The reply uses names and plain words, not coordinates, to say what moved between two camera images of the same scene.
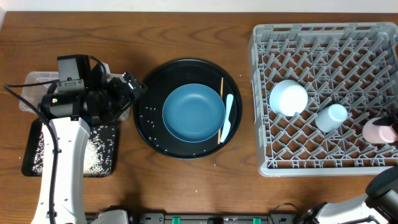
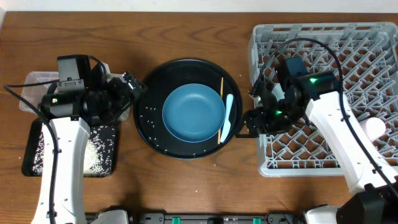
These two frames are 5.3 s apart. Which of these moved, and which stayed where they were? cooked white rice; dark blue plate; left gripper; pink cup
Moved: pink cup
Stayed: dark blue plate; cooked white rice; left gripper
